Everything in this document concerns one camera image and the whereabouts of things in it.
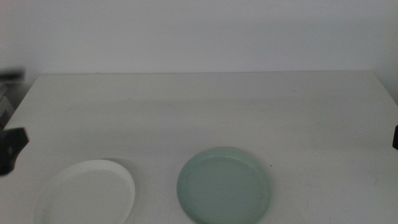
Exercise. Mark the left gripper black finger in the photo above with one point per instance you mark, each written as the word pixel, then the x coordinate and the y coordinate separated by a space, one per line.
pixel 6 165

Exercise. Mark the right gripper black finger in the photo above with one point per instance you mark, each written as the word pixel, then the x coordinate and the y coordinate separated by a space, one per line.
pixel 395 138

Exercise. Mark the white shallow bowl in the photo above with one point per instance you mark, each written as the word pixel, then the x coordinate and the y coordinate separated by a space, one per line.
pixel 88 193

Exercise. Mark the pale green shallow bowl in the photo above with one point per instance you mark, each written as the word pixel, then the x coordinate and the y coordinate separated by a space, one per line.
pixel 224 188

